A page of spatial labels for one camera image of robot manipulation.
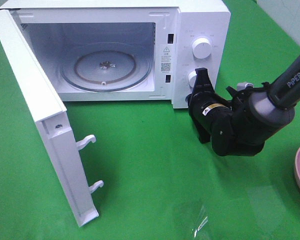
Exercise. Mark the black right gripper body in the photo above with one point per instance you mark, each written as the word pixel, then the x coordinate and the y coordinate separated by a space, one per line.
pixel 204 100

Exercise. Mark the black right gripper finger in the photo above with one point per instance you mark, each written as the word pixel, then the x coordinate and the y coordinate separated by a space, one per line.
pixel 202 124
pixel 202 77

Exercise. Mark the white microwave door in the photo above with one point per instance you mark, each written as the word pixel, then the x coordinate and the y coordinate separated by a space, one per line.
pixel 50 117

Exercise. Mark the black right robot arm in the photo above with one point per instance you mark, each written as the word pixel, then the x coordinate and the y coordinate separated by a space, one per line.
pixel 240 126

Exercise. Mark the lower white microwave knob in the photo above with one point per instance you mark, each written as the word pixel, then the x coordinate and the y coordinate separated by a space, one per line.
pixel 192 76

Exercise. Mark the white microwave knob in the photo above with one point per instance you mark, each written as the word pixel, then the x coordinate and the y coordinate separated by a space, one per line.
pixel 201 48
pixel 192 76

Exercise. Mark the upper white microwave knob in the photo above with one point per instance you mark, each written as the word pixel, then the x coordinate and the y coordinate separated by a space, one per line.
pixel 201 48

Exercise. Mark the warning label with QR code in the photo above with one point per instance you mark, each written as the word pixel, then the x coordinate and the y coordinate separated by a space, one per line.
pixel 166 57

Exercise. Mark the clear tape strip front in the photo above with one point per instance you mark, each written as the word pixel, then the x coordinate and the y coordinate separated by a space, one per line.
pixel 190 220

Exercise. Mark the glass microwave turntable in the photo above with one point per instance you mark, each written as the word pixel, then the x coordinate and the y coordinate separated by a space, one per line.
pixel 107 66

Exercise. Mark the white microwave oven body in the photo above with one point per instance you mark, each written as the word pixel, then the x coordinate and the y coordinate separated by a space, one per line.
pixel 53 27

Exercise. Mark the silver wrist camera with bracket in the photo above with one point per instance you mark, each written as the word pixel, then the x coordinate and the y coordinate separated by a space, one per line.
pixel 241 86

